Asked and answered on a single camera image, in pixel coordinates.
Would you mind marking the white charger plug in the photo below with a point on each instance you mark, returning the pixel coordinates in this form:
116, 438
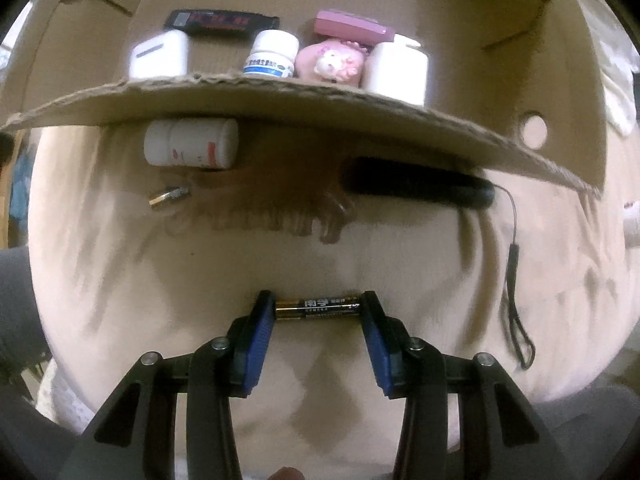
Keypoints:
160, 55

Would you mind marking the white pill bottle blue label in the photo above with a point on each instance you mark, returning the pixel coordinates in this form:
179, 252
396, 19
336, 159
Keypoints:
272, 50

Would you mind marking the person's left hand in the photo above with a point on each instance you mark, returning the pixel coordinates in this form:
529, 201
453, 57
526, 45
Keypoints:
286, 474

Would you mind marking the black and gold battery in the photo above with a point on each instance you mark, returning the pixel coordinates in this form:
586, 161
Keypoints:
317, 309

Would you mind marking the pink hand sanitizer bottle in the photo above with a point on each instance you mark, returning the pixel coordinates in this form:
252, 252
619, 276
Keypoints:
330, 62

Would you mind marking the small metal battery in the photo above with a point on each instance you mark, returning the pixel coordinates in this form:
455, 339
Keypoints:
167, 196

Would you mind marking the white earbuds case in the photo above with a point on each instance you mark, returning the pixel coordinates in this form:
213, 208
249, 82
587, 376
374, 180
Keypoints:
395, 72

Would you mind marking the white bottle brown cap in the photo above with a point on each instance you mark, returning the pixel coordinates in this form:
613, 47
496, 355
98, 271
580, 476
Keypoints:
634, 222

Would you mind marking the cardboard box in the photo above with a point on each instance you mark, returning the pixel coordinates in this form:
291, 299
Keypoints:
310, 105

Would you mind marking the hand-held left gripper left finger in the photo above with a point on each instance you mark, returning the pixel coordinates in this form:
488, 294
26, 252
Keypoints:
260, 340

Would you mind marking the white bottle red label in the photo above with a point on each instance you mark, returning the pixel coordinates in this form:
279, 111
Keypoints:
185, 142

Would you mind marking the person's grey trousers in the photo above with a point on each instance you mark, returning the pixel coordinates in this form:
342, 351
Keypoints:
20, 300

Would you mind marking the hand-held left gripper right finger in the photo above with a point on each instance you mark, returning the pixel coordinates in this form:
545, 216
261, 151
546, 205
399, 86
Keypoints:
377, 345

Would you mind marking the black tube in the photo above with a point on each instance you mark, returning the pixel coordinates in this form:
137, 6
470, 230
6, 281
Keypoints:
220, 22

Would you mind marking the blue cloth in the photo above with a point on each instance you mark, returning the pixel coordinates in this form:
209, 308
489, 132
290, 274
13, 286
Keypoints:
20, 185

